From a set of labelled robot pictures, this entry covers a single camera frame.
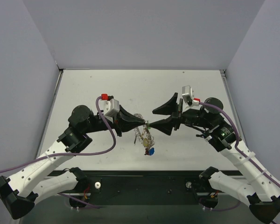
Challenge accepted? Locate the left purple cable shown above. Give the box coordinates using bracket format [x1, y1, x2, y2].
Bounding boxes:
[0, 95, 117, 191]

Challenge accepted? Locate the purple cable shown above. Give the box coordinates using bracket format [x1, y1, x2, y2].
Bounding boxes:
[0, 95, 117, 191]
[198, 101, 280, 224]

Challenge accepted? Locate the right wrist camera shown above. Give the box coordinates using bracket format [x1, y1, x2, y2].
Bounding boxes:
[182, 85, 200, 107]

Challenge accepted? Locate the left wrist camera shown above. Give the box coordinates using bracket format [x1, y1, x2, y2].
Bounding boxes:
[101, 94, 120, 117]

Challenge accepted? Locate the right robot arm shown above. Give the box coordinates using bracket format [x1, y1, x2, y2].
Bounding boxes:
[150, 93, 280, 224]

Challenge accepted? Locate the blue tagged key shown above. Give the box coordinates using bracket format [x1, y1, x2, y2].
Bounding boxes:
[148, 147, 154, 155]

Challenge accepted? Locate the yellow tagged key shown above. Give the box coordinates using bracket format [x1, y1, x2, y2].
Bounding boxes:
[143, 138, 149, 147]

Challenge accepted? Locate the metal disc with keyrings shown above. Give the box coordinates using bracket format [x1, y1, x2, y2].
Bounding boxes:
[133, 120, 154, 149]

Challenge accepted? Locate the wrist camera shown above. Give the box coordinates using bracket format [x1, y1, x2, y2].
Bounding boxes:
[101, 94, 120, 117]
[182, 85, 200, 107]

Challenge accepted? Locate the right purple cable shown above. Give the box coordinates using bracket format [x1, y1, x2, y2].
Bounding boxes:
[198, 101, 280, 224]

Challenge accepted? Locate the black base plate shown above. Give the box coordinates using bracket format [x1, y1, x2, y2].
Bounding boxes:
[49, 170, 228, 206]

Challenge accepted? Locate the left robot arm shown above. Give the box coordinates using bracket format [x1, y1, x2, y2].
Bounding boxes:
[0, 105, 145, 220]

